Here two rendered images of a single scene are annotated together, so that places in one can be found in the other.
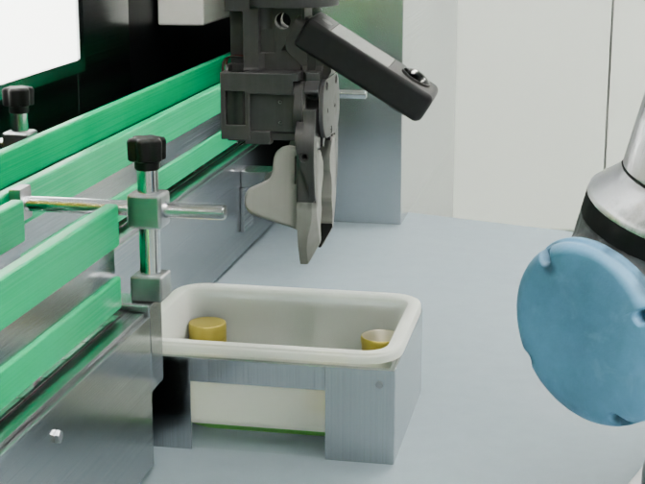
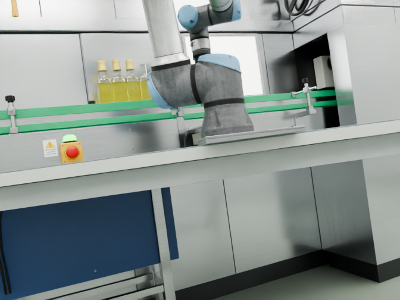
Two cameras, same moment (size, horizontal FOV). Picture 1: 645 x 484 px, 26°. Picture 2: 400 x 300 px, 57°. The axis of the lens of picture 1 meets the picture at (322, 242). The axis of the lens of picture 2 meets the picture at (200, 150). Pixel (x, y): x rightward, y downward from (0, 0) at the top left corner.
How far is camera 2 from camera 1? 1.24 m
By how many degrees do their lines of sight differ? 58
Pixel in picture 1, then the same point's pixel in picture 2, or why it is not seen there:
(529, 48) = not seen: outside the picture
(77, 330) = (149, 117)
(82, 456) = (141, 136)
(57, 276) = (140, 105)
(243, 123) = not seen: hidden behind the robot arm
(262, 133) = not seen: hidden behind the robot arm
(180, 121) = (258, 98)
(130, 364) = (165, 125)
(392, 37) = (347, 75)
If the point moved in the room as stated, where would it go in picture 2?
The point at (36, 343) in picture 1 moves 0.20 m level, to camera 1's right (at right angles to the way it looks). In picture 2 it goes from (132, 115) to (155, 106)
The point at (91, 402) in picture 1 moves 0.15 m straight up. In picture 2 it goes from (146, 127) to (140, 89)
